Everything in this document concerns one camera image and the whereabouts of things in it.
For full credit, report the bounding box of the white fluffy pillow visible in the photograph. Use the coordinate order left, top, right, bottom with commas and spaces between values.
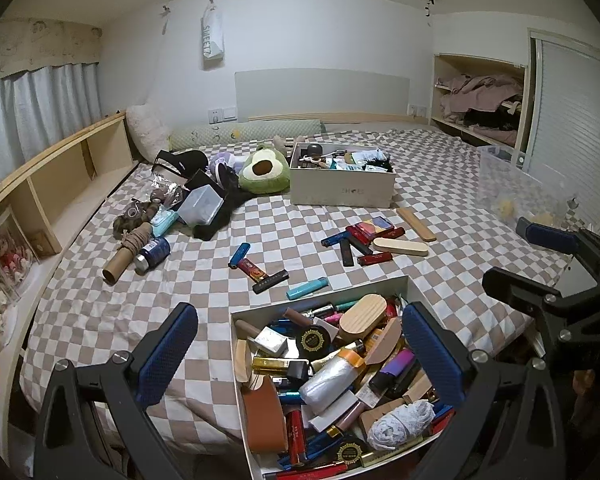
125, 104, 173, 163

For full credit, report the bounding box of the wooden cylinder roll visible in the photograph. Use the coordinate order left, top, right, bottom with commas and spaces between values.
102, 225, 153, 286

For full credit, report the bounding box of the purple lighter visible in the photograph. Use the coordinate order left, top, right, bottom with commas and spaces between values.
369, 347, 417, 395

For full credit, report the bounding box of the translucent grey plastic box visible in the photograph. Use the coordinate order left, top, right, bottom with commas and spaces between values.
177, 184, 225, 226

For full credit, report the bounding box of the shallow white cardboard box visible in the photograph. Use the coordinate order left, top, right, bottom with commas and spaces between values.
229, 275, 461, 480

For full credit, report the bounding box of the brown tube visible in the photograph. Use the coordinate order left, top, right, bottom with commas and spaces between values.
282, 307, 313, 328

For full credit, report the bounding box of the purple plush item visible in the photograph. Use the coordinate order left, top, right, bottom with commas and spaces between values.
207, 152, 251, 181

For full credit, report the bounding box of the white curtain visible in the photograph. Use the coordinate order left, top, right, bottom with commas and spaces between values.
0, 62, 103, 188

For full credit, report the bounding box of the black cap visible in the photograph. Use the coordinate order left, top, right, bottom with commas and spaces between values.
152, 149, 210, 178

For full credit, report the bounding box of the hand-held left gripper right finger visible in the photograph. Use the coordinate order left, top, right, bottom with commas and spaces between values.
401, 301, 573, 480

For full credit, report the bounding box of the black round tin gold label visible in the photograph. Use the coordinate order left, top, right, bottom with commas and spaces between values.
330, 437, 371, 467
294, 327, 337, 361

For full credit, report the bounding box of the teal wet wipes pack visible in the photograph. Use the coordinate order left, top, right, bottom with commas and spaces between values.
149, 209, 181, 237

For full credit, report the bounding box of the oval wooden box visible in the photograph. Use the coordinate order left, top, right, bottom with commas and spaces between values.
337, 294, 388, 343

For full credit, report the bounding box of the multicoloured small box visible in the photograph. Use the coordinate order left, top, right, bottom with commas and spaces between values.
355, 216, 396, 236

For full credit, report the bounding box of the flat wooden stick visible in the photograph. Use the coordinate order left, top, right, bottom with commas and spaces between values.
397, 207, 438, 243

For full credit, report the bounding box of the pile of pink clothes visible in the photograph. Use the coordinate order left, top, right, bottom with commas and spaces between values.
437, 74, 525, 116

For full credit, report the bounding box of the dark red lighter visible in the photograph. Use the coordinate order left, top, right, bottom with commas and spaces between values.
345, 225, 376, 247

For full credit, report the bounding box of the long green pillow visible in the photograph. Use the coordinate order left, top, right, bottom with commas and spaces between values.
169, 119, 327, 152

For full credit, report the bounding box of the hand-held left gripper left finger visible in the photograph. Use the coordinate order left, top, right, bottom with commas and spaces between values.
32, 301, 199, 480

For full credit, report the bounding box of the white slatted sliding door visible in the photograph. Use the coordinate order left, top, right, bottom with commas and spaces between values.
512, 27, 600, 241

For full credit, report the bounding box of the white shoe box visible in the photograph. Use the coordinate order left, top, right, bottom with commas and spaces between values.
287, 141, 397, 209

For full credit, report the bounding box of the clear storage bin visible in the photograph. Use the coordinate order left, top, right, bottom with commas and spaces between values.
477, 145, 581, 231

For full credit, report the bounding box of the black cloth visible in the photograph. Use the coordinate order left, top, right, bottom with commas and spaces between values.
192, 167, 261, 242

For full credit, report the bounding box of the small white carton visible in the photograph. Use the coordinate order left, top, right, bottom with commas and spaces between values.
252, 326, 288, 356

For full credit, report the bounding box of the red patterned lighter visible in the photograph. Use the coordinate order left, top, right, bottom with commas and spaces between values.
239, 259, 267, 282

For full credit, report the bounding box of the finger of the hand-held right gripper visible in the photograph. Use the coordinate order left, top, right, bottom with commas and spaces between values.
481, 266, 600, 341
516, 216, 600, 272

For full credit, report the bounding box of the crinkled clear plastic bag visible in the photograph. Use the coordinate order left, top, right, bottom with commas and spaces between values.
150, 170, 191, 211

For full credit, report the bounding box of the wooden headboard rail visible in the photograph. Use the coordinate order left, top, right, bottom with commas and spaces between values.
247, 111, 433, 126

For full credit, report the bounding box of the cyan lighter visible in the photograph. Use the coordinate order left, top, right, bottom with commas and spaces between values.
286, 278, 329, 301

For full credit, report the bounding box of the clear plastic bag roll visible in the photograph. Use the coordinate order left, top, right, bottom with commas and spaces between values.
297, 355, 366, 413

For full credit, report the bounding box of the oval wooden lid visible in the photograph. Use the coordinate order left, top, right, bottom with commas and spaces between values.
372, 237, 430, 259

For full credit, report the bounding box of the doll in clear box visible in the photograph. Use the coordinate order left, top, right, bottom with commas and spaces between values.
0, 205, 41, 301

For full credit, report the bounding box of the white mesh wad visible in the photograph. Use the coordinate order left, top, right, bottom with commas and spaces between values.
367, 400, 436, 452

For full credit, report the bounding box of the wooden bedside shelf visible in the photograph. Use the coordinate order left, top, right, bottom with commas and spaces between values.
0, 110, 142, 281

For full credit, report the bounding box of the avocado plush toy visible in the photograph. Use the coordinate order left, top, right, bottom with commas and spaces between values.
237, 144, 292, 195

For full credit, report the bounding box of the pile of dark clothes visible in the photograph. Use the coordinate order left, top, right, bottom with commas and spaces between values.
462, 105, 523, 133

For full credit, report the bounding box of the printed curtain valance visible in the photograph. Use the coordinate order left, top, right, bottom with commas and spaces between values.
0, 16, 103, 86

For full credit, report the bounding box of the checkered bed sheet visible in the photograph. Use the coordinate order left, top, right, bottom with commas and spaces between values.
20, 127, 576, 451

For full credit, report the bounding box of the hanging white paper bag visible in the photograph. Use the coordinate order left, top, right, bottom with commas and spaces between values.
200, 0, 226, 71

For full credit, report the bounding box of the brown leather pouch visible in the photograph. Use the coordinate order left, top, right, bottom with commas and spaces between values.
241, 375, 288, 456

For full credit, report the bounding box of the brown camouflage toy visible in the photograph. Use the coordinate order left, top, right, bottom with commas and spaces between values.
112, 199, 162, 237

